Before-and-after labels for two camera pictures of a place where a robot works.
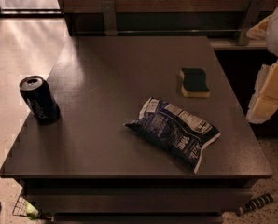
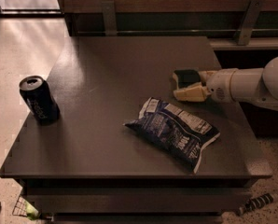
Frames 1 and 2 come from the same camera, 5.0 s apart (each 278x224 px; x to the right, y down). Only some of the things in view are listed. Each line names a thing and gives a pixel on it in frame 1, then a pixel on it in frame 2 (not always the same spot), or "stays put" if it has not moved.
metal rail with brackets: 109,27 stays put
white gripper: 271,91 -> 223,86
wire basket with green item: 24,208 stays put
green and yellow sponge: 193,83 stays put
